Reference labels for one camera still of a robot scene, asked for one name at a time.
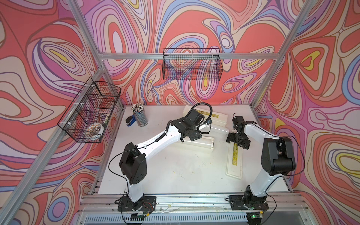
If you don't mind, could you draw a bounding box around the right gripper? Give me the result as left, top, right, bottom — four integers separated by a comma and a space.
226, 132, 251, 149

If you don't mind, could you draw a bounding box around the plastic wrap roll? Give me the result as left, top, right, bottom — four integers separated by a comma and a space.
176, 136, 215, 149

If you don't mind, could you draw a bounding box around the white wrap dispenser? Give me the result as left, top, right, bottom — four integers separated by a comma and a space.
182, 104, 230, 136
226, 142, 243, 180

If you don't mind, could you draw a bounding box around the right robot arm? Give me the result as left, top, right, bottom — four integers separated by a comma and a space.
226, 114, 296, 210

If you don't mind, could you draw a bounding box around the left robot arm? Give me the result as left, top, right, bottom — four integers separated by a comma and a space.
119, 107, 212, 203

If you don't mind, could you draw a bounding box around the pencil cup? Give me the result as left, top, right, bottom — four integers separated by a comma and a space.
131, 103, 148, 127

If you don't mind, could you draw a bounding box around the blue stapler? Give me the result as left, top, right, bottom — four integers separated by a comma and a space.
125, 115, 136, 127

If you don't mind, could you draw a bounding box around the tape roll in basket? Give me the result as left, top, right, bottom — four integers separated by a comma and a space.
85, 123, 105, 140

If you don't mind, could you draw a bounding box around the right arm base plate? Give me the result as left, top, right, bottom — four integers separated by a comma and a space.
226, 195, 269, 211

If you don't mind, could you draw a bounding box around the back wire basket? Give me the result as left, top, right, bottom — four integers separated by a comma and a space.
162, 47, 224, 81

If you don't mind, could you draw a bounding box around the wire basket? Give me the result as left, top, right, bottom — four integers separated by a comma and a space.
162, 47, 224, 81
57, 77, 122, 143

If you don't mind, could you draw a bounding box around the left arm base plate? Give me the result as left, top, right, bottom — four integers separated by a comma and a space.
114, 196, 157, 212

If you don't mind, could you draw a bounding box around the left wire basket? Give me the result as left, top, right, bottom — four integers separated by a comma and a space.
57, 77, 122, 143

